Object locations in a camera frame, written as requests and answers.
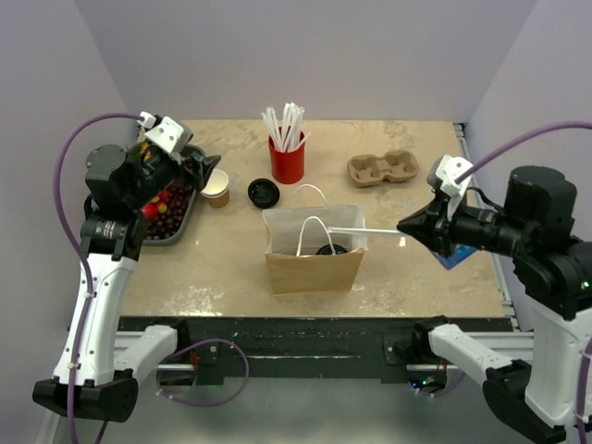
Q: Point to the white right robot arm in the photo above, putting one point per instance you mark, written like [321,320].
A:
[540,399]

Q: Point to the brown paper takeout bag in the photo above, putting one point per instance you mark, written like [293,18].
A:
[294,234]

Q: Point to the dark green fruit tray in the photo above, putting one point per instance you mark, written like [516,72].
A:
[184,222]

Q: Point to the blue card packet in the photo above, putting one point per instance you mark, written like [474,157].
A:
[460,253]

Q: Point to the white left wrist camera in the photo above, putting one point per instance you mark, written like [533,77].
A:
[169,135]

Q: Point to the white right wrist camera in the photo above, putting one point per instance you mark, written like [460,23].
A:
[444,173]

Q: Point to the red ribbed straw cup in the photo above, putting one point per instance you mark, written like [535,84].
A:
[286,168]

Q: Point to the brown pulp cup carrier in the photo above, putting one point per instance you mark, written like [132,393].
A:
[367,170]

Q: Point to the dark red grape bunch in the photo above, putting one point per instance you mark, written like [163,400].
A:
[165,225]

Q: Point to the white straw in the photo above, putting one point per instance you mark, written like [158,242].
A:
[263,114]
[274,125]
[295,116]
[302,141]
[365,231]
[286,122]

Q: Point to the red apple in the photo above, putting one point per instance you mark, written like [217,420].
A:
[150,211]

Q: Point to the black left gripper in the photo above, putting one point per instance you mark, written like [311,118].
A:
[201,168]

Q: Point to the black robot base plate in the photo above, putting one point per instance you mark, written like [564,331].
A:
[217,348]

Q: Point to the stacked brown paper cups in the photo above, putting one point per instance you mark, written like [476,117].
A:
[216,190]

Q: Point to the orange pineapple fruit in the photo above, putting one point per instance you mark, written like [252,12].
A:
[145,151]

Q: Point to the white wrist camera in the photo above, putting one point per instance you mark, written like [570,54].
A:
[169,135]
[444,173]

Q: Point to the black plastic cup lid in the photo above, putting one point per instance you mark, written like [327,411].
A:
[263,193]
[331,249]

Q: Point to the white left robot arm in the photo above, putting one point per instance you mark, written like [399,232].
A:
[90,381]

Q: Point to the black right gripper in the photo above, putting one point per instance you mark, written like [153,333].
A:
[426,225]

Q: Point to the red lychee fruit cluster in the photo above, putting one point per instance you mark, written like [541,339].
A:
[159,203]

